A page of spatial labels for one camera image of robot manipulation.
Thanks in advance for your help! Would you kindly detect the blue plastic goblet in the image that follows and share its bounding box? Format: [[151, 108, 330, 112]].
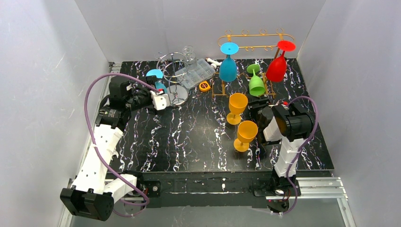
[[146, 69, 167, 93], [219, 42, 239, 82]]

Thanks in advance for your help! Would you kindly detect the green plastic goblet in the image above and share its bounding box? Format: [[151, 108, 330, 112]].
[[246, 64, 265, 96]]

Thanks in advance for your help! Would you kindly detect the gold wire glass rack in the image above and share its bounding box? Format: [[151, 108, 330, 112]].
[[210, 28, 296, 98]]

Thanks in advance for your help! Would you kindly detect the chrome spiral glass rack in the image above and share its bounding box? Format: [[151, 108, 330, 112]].
[[156, 52, 189, 108]]

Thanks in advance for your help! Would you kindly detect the red plastic goblet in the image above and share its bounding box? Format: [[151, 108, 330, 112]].
[[266, 40, 296, 82]]

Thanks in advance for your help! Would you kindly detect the clear glass wine glass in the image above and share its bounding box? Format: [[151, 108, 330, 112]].
[[182, 45, 197, 71]]

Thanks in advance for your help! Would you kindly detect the blue plastic goblet back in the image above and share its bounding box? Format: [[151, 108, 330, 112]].
[[219, 42, 239, 82]]

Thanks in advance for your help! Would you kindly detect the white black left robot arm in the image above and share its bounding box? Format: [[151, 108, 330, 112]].
[[60, 73, 170, 221]]

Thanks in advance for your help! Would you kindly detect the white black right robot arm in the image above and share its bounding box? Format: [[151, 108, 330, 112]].
[[248, 96, 317, 188]]

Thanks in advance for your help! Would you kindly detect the orange plastic goblet far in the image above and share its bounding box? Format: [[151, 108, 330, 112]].
[[227, 93, 248, 125]]

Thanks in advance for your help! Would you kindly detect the orange plastic goblet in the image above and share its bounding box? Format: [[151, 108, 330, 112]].
[[234, 121, 258, 152], [227, 93, 248, 125]]

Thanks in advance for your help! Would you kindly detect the orange plastic goblet near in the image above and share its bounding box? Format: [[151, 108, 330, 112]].
[[234, 121, 258, 152]]

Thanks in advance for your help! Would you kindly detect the clear plastic parts box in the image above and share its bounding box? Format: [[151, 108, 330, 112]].
[[175, 59, 216, 89]]

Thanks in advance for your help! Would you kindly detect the yellow tape measure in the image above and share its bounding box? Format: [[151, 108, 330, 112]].
[[199, 81, 211, 92]]

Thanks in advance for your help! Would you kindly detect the white small tool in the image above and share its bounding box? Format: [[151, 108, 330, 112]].
[[206, 58, 222, 69]]

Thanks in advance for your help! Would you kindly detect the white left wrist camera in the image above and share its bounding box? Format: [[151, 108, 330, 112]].
[[150, 89, 171, 111]]

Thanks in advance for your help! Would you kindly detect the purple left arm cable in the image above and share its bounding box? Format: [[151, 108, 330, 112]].
[[84, 73, 164, 218]]

